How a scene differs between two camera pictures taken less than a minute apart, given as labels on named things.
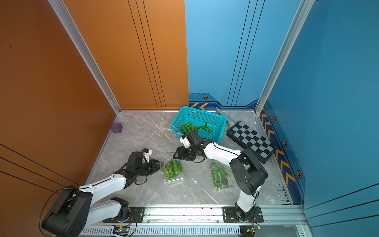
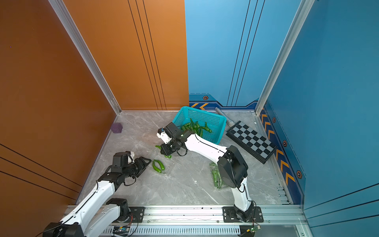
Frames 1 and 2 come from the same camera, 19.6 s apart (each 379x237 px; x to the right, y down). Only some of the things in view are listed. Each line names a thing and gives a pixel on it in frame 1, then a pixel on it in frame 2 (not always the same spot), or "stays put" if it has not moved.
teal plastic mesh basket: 215,123 stays put
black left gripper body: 147,168 to 136,168
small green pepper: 206,128 stays put
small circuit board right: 255,228 stays put
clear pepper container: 221,176 stays put
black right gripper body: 193,148 to 170,147
